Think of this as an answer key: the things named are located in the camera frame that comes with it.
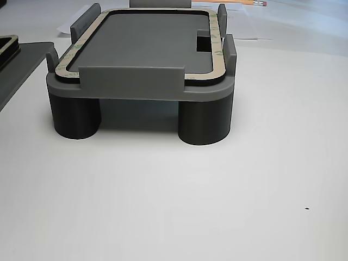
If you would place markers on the stack of black frames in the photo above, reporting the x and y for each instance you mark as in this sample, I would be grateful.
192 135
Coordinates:
11 55

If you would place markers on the grey holder with tabs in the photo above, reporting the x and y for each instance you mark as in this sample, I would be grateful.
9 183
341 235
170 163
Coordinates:
136 81

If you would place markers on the yellow pencil with eraser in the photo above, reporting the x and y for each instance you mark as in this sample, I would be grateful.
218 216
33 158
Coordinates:
253 2

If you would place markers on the tan rectangular adhesive frame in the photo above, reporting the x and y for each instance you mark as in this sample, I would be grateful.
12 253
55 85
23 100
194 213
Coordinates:
8 38
217 62

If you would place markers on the white paper sheet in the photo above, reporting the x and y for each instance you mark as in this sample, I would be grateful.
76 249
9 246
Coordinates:
244 21
66 27

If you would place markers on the grey flat base plate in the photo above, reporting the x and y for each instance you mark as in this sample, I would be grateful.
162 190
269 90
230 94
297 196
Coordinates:
30 62

